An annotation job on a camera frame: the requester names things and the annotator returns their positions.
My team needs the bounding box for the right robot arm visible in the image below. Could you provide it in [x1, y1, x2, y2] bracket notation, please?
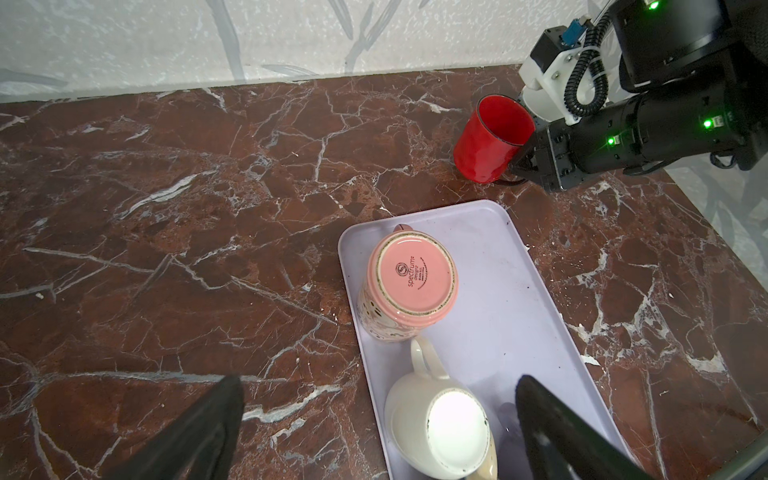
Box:
[509, 1, 767, 192]

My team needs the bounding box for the red mug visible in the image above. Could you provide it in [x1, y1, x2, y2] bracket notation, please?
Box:
[453, 94, 535, 184]

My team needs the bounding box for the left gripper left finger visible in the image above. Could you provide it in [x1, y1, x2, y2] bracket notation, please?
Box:
[105, 375, 244, 479]

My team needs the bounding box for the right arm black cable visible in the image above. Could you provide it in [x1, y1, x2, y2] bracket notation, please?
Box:
[562, 8, 613, 119]

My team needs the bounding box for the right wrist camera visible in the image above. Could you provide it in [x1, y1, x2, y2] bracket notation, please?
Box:
[519, 17, 628, 129]

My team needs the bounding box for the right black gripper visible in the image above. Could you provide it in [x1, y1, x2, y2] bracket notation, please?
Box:
[527, 71, 767, 192]

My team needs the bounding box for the white mug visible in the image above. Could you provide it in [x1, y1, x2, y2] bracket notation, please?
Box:
[384, 336, 498, 479]

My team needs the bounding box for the pink patterned mug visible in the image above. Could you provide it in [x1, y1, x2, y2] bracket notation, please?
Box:
[356, 224, 459, 342]

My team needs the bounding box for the lavender plastic tray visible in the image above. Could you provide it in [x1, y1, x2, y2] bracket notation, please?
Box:
[338, 200, 631, 456]

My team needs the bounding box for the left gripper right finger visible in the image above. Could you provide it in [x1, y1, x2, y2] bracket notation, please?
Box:
[515, 375, 650, 480]

